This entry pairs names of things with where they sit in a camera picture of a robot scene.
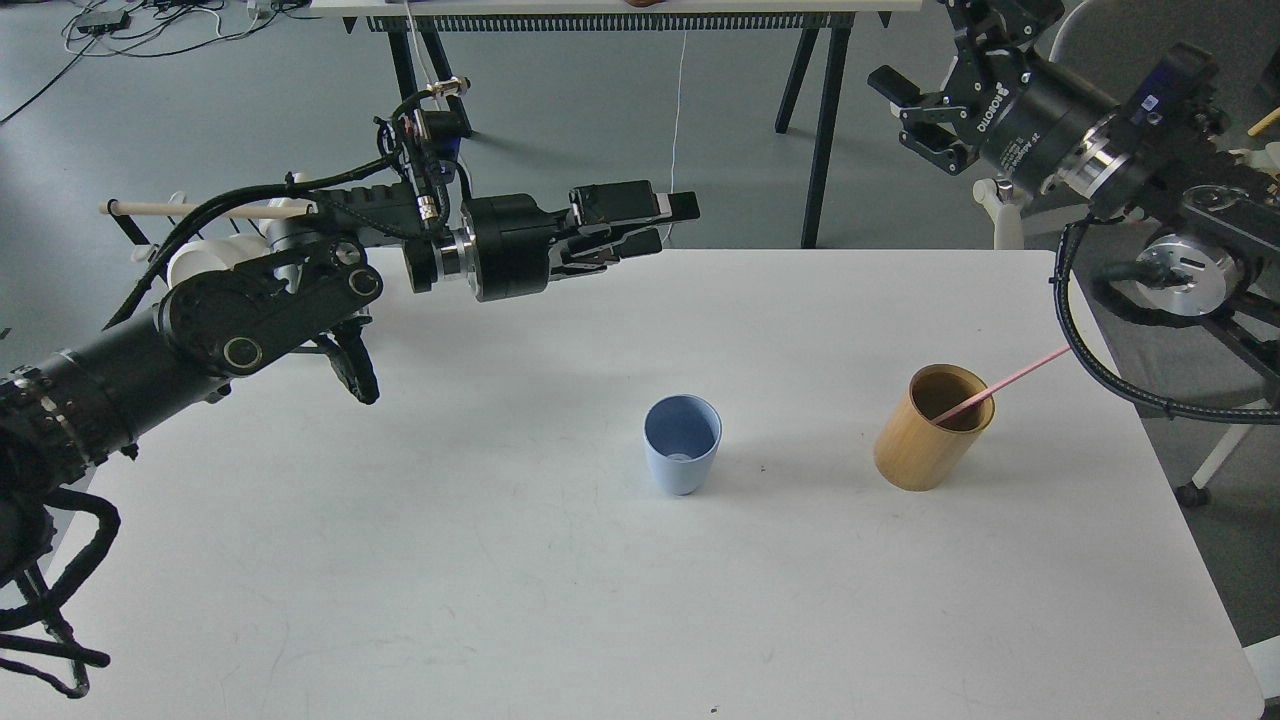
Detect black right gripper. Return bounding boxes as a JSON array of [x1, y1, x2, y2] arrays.
[[868, 1, 1132, 199]]

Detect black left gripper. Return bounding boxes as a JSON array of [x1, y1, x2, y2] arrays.
[[402, 179, 701, 302]]

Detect blue cup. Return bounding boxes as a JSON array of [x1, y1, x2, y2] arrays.
[[643, 395, 723, 496]]

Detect pink chopstick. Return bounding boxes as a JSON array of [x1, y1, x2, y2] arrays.
[[931, 345, 1070, 427]]

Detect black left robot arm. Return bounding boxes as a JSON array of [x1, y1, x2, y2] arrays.
[[3, 77, 700, 700]]

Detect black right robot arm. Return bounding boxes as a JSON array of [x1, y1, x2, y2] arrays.
[[868, 1, 1277, 425]]

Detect bamboo cup holder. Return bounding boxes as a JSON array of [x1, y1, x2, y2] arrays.
[[873, 364, 995, 492]]

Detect black trestle background table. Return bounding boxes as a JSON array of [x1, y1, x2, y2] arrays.
[[303, 1, 922, 249]]

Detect white wooden stand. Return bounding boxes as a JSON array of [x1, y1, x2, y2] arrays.
[[1231, 141, 1280, 178]]

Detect grey office chair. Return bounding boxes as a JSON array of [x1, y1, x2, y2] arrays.
[[1050, 1, 1277, 507]]

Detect white round mug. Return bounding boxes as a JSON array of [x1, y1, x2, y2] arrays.
[[165, 233, 268, 290]]

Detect white cable with plug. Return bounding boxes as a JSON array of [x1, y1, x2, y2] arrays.
[[402, 0, 475, 228]]

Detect white hanging cable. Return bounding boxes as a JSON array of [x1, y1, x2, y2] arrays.
[[659, 28, 689, 250]]

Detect black wire mug rack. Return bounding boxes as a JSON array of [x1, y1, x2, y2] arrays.
[[100, 195, 332, 301]]

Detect floor cable bundle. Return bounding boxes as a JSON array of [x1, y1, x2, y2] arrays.
[[0, 0, 311, 126]]

